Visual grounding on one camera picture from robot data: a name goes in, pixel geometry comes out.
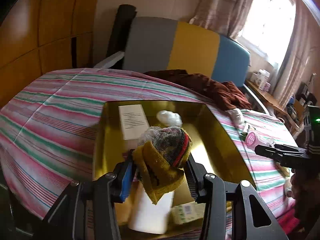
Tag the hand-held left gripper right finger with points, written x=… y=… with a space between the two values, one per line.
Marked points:
x=193 y=182

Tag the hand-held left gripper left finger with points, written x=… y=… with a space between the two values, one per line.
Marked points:
x=126 y=180

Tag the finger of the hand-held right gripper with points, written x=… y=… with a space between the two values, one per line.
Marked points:
x=295 y=161
x=275 y=150

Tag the pink lidded jar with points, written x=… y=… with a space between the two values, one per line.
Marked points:
x=252 y=138

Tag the green box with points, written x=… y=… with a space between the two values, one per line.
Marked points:
x=187 y=212

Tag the mustard grey knit sock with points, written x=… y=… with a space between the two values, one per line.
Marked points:
x=165 y=155

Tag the white plastic bottle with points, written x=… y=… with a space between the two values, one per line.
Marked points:
x=150 y=215

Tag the gold tin box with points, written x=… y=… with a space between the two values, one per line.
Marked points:
x=212 y=140

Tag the white mesh net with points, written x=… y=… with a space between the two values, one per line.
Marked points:
x=149 y=135

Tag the white carton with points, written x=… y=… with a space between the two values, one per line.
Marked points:
x=132 y=120

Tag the white plastic bag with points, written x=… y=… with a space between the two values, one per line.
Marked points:
x=168 y=117

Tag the person's right hand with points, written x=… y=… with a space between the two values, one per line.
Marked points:
x=305 y=187

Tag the small black white packet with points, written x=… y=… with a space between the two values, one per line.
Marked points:
x=247 y=128

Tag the wooden bedside table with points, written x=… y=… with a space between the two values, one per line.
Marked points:
x=275 y=102

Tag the purple box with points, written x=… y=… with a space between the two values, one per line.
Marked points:
x=266 y=86

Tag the red floral blanket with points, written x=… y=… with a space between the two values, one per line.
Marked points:
x=290 y=226

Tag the tall white box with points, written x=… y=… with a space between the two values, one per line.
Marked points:
x=263 y=76

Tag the small white box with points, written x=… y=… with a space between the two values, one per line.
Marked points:
x=255 y=77

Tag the patterned pink curtain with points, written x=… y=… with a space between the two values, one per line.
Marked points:
x=300 y=55
x=222 y=5

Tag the brown blanket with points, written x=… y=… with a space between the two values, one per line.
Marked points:
x=215 y=87

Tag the striped bedsheet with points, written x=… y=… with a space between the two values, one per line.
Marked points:
x=50 y=110

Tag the window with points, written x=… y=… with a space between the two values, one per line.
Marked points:
x=270 y=22

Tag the grey yellow blue headboard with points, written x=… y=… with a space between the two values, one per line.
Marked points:
x=192 y=47

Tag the black rolled mat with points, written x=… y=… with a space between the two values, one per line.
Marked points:
x=122 y=30

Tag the wooden wardrobe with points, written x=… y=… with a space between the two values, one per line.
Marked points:
x=37 y=30

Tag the white bed side rail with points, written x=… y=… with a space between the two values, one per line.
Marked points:
x=110 y=60
x=257 y=100

